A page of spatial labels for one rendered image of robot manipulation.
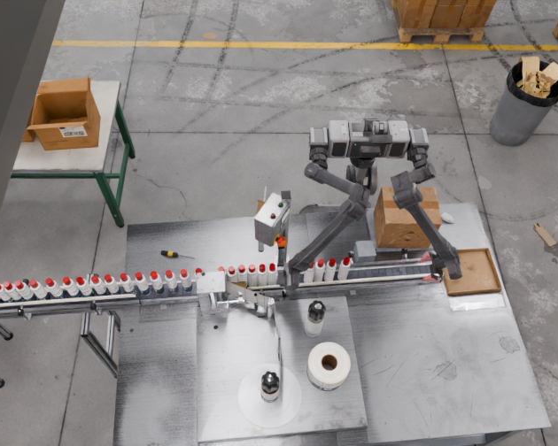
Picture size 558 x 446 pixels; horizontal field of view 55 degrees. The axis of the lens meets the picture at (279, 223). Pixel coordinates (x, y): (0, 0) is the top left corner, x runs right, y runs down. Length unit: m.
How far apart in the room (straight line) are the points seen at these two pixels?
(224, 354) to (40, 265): 1.93
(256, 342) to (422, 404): 0.88
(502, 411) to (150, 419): 1.72
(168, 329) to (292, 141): 2.29
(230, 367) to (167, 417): 0.37
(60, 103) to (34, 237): 1.11
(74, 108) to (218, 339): 1.89
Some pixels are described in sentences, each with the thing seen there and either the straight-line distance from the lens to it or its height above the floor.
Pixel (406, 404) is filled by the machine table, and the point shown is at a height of 0.83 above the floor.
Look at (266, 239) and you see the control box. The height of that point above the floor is 1.34.
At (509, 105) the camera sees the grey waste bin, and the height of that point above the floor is 0.41.
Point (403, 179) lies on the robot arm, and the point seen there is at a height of 1.69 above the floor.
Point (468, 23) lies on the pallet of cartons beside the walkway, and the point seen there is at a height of 0.20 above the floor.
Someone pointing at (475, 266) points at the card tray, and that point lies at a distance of 3.25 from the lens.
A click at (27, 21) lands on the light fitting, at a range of 0.29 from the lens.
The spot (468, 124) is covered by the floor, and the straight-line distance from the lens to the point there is 5.11.
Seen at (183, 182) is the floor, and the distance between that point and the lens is 4.41.
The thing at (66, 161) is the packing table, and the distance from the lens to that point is 3.72.
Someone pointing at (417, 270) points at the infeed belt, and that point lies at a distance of 3.08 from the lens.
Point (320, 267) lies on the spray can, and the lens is 2.80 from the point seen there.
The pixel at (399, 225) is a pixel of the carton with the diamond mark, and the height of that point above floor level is 1.10.
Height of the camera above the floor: 3.53
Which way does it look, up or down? 58 degrees down
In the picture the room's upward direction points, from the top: 3 degrees clockwise
